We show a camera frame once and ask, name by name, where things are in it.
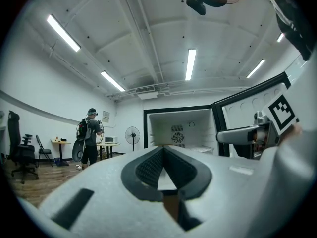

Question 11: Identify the black standing fan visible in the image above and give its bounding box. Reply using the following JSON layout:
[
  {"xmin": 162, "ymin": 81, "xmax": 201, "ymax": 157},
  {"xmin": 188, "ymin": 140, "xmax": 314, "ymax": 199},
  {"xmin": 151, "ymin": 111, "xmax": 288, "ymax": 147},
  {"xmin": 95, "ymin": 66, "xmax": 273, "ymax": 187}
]
[{"xmin": 124, "ymin": 125, "xmax": 141, "ymax": 152}]

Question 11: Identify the person's dark shirt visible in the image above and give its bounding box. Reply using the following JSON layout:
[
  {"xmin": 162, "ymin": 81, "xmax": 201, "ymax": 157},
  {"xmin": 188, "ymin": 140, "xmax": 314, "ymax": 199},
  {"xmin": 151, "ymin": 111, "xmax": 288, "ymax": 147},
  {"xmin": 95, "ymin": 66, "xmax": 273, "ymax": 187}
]
[{"xmin": 266, "ymin": 0, "xmax": 313, "ymax": 61}]

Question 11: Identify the black office chair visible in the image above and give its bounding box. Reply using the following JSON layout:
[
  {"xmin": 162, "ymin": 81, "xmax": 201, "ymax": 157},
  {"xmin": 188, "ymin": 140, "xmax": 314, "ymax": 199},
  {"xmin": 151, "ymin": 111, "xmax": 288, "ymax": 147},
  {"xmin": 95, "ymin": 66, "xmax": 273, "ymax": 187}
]
[{"xmin": 7, "ymin": 110, "xmax": 40, "ymax": 184}]

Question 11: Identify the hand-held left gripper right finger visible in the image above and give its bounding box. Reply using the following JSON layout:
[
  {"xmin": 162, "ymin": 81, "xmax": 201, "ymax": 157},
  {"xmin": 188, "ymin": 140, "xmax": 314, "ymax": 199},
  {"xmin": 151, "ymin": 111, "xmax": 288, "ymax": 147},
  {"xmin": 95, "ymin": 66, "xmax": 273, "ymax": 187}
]
[{"xmin": 163, "ymin": 129, "xmax": 316, "ymax": 238}]

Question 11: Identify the person's right hand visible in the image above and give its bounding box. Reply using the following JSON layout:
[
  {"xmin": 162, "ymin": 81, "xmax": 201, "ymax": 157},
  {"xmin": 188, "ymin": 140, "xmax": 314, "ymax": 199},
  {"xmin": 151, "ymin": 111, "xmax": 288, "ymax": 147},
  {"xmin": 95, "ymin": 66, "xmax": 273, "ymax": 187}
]
[{"xmin": 279, "ymin": 123, "xmax": 303, "ymax": 146}]

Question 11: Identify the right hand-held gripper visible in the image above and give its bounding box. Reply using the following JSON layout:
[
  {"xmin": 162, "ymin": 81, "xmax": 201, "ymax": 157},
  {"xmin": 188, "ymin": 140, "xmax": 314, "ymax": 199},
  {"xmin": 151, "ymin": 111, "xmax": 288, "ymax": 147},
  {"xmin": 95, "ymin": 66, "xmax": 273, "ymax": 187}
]
[{"xmin": 215, "ymin": 93, "xmax": 300, "ymax": 160}]

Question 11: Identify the ceiling air conditioner unit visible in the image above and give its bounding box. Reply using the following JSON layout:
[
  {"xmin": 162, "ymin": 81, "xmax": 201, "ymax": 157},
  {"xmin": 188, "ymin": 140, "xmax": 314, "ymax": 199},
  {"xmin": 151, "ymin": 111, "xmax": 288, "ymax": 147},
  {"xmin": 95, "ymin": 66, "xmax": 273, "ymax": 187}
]
[{"xmin": 134, "ymin": 85, "xmax": 159, "ymax": 101}]

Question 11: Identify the black head-worn camera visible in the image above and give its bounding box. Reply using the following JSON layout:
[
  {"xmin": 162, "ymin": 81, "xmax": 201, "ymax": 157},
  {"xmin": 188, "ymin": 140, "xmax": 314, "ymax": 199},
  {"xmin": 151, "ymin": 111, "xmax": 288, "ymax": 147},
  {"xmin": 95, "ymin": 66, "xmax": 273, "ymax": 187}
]
[{"xmin": 186, "ymin": 0, "xmax": 207, "ymax": 16}]

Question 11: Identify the small square wooden table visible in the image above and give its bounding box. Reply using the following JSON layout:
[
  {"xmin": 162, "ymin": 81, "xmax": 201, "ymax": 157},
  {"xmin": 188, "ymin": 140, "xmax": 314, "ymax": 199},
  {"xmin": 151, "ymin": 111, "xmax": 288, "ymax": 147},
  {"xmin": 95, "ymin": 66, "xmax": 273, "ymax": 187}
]
[{"xmin": 50, "ymin": 138, "xmax": 72, "ymax": 167}]

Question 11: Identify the black folding chair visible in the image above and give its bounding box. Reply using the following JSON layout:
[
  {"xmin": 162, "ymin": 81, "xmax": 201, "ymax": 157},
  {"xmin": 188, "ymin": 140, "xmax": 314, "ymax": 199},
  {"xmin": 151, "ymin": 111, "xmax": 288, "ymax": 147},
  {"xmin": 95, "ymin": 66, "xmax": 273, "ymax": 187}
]
[{"xmin": 35, "ymin": 134, "xmax": 54, "ymax": 168}]

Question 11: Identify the grey oval bag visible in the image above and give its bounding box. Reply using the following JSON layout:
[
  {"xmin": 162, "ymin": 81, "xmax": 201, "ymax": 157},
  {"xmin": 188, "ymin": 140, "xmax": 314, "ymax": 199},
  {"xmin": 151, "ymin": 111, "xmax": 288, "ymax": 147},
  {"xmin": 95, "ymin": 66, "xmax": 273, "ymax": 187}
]
[{"xmin": 71, "ymin": 132, "xmax": 87, "ymax": 162}]

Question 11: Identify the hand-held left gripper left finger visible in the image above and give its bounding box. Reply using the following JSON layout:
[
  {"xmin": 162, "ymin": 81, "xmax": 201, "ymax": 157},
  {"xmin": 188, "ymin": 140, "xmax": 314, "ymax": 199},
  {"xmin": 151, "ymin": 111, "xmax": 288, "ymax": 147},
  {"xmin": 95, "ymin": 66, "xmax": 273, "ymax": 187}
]
[{"xmin": 38, "ymin": 145, "xmax": 185, "ymax": 238}]

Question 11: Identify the white fridge with black frame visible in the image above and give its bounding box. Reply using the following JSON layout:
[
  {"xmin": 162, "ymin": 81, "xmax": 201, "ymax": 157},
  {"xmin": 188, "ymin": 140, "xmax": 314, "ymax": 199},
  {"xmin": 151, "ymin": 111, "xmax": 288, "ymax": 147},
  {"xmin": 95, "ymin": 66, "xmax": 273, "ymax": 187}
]
[{"xmin": 143, "ymin": 71, "xmax": 292, "ymax": 160}]

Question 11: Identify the long wooden table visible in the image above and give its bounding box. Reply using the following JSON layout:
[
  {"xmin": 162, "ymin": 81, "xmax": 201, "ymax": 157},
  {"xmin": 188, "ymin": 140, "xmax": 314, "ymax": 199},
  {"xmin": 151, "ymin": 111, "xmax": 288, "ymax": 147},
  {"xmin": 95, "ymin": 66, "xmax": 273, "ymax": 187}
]
[{"xmin": 98, "ymin": 142, "xmax": 121, "ymax": 161}]

